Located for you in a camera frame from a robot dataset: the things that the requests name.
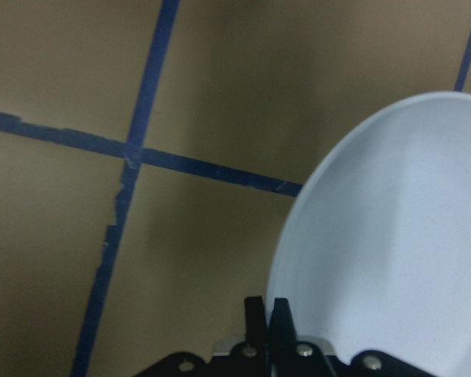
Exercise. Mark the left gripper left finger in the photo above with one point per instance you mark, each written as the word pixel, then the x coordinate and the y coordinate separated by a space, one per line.
pixel 250 356

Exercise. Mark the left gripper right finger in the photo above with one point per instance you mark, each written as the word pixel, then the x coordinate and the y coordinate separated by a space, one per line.
pixel 290 355

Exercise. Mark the blue plate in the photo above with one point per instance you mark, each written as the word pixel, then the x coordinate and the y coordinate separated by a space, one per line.
pixel 375 253

